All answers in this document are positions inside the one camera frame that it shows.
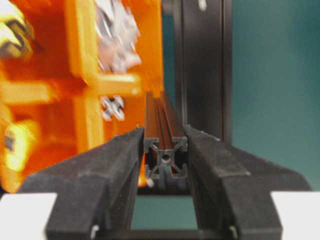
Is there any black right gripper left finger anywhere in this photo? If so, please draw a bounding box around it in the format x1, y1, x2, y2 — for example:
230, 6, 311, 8
19, 128, 144, 240

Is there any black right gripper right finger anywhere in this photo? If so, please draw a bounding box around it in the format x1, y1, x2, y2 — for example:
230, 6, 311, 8
184, 125, 311, 240

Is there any black aluminium frame profile front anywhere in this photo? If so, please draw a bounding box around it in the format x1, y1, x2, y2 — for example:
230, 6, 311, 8
143, 91, 188, 180

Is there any black aluminium frame profile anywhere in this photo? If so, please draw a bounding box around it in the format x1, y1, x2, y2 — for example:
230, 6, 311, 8
143, 91, 188, 180
100, 95, 125, 121

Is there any orange container rack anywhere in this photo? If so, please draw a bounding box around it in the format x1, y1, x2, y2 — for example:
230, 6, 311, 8
0, 0, 165, 188

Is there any black rack stand right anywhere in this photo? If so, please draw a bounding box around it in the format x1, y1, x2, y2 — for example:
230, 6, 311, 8
161, 0, 233, 144

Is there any yellow utility knife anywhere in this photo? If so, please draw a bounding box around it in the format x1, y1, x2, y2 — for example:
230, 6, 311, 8
0, 119, 42, 193

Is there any silver corner brackets pile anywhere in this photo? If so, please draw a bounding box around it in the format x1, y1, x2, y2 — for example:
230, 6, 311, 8
94, 0, 142, 73

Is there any green cutting mat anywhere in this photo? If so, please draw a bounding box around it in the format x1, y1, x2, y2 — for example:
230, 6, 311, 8
130, 0, 320, 231

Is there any yellow black screwdriver right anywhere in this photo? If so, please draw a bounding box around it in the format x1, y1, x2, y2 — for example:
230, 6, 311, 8
0, 0, 34, 59

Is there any black aluminium frame profile rear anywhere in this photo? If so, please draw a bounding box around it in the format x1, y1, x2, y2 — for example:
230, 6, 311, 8
100, 95, 125, 121

